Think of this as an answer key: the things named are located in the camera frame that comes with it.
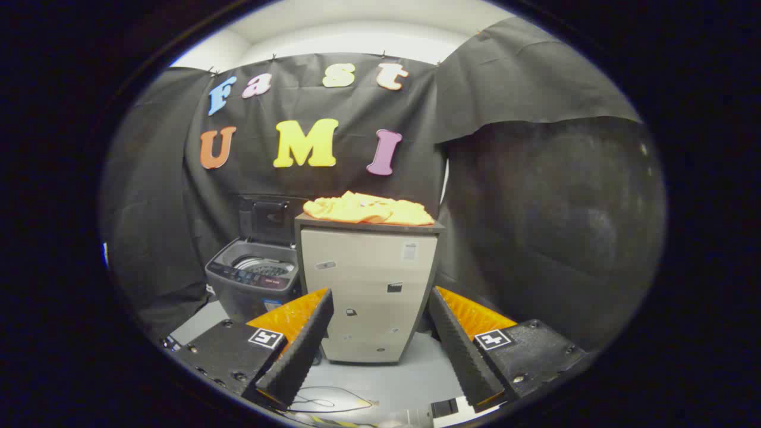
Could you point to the grey cabinet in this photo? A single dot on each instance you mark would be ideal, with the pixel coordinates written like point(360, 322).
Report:
point(368, 279)

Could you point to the grey washing machine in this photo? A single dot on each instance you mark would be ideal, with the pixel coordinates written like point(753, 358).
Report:
point(238, 291)

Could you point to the orange polo shirt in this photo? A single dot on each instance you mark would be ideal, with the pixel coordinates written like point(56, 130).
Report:
point(368, 209)

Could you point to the black backdrop cloth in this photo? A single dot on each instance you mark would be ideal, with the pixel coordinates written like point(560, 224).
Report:
point(535, 196)

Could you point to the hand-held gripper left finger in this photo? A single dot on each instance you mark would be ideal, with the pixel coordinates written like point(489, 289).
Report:
point(300, 351)

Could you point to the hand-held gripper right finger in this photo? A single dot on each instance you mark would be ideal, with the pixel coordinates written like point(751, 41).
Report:
point(461, 351)

